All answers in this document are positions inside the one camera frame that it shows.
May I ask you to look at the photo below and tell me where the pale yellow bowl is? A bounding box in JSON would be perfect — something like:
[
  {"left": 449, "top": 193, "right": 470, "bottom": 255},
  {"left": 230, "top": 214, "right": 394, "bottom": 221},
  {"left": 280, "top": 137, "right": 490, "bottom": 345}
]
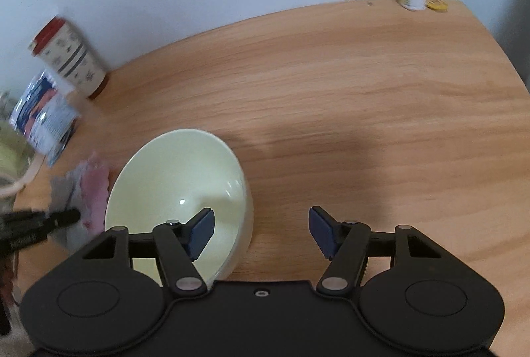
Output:
[{"left": 105, "top": 129, "right": 253, "bottom": 284}]

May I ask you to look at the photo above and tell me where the grey and pink cloth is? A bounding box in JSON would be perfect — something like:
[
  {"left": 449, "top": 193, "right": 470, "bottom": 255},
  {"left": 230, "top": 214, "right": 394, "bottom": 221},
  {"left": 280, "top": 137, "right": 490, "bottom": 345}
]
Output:
[{"left": 49, "top": 153, "right": 110, "bottom": 254}]

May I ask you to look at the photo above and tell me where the glass pitcher cream lid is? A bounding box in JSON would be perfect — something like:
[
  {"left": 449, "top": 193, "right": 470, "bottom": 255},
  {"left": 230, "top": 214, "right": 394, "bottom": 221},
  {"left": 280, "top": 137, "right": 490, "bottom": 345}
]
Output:
[{"left": 0, "top": 91, "right": 44, "bottom": 198}]

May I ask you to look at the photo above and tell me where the blue printed plastic pouch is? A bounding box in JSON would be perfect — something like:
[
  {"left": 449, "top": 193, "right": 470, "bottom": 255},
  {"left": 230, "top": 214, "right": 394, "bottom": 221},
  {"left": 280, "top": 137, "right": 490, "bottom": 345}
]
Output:
[{"left": 9, "top": 71, "right": 80, "bottom": 167}]

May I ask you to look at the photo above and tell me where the red lid patterned tumbler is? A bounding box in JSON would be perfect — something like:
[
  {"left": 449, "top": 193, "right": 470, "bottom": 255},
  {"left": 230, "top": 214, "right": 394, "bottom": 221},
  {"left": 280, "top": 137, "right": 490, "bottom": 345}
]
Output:
[{"left": 29, "top": 16, "right": 108, "bottom": 98}]

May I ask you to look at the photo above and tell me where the small yellow round object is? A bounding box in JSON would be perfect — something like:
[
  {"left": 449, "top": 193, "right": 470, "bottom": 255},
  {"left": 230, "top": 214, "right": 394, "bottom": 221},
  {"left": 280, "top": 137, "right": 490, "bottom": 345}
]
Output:
[{"left": 426, "top": 0, "right": 448, "bottom": 12}]

